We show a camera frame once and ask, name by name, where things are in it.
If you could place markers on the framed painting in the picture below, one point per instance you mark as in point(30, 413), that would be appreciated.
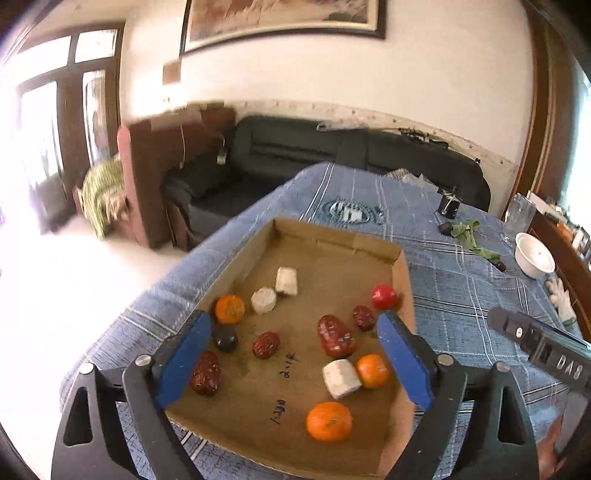
point(212, 22)

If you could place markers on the small red jujube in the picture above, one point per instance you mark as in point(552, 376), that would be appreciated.
point(265, 345)

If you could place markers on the wooden sideboard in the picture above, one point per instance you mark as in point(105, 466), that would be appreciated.
point(549, 153)

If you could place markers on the dark jujube near leaves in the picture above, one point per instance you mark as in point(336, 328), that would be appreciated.
point(500, 265)

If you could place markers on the large red jujube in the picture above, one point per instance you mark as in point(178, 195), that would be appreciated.
point(206, 377)

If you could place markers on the white square cake piece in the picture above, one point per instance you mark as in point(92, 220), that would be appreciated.
point(286, 281)

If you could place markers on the white work glove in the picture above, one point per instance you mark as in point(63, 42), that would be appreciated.
point(560, 299)

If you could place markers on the small beige cake piece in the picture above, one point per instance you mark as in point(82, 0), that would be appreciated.
point(341, 379)

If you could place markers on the white bowl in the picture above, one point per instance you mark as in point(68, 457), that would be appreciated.
point(533, 257)

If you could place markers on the cardboard box tray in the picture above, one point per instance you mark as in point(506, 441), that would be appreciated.
point(260, 408)

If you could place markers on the small orange mandarin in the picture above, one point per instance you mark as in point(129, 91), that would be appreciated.
point(372, 371)

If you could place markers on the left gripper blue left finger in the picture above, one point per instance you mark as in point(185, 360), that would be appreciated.
point(90, 442)

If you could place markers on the large orange mandarin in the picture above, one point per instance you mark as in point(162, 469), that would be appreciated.
point(329, 422)

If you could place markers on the black device on table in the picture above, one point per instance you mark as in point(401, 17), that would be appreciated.
point(450, 202)

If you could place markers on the dark red jujube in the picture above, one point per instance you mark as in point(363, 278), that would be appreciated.
point(337, 339)

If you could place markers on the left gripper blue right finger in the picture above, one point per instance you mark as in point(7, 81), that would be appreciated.
point(499, 441)

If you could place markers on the round beige cake piece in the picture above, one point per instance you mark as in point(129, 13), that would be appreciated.
point(263, 300)

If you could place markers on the brown armchair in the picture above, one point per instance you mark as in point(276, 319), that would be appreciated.
point(150, 148)

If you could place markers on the red cherry tomato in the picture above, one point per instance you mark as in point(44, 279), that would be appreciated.
point(385, 297)

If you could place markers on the blue plaid tablecloth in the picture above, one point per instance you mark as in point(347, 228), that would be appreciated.
point(453, 289)

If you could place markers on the green leafy vegetable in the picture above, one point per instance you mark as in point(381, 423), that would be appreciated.
point(465, 234)

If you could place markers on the clear glass cup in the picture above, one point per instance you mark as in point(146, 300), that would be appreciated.
point(518, 217)

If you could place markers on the green patterned cloth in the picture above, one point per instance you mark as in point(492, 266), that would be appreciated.
point(101, 198)

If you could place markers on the dark plum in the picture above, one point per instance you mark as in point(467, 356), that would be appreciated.
point(224, 338)

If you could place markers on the round red jujube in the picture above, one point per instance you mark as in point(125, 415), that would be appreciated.
point(364, 318)

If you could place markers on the black sofa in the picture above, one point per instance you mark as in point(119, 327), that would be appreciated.
point(266, 152)

